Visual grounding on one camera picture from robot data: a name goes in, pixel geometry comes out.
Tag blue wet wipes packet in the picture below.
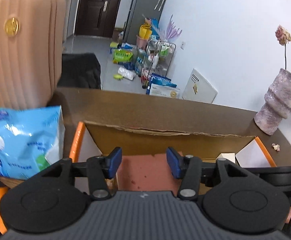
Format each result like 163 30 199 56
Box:
0 105 66 180

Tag white plastic bag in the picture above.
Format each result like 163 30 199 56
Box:
118 66 137 81

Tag dried rose bouquet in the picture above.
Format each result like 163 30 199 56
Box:
275 4 291 81

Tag white leaning board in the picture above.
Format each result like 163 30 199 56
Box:
182 68 218 104

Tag dark brown door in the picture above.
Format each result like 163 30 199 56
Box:
74 0 126 38

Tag wire rack cart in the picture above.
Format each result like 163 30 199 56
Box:
145 40 176 76

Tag pink bin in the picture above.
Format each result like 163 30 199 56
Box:
136 35 148 49

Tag purple hangers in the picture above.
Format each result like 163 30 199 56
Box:
161 14 183 42

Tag yellow bag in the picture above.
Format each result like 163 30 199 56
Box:
138 23 152 39

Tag green packet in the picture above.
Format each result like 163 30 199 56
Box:
112 49 134 64

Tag blue white carton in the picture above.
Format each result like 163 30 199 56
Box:
145 73 181 98

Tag red cardboard box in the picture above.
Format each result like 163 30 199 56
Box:
69 120 277 196

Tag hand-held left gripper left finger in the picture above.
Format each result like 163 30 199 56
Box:
39 147 123 200

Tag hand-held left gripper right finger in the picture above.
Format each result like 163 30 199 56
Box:
166 147 248 200

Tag pink ribbed suitcase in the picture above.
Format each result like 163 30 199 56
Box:
0 0 67 114

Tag pink textured vase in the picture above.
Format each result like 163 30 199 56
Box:
254 68 291 136

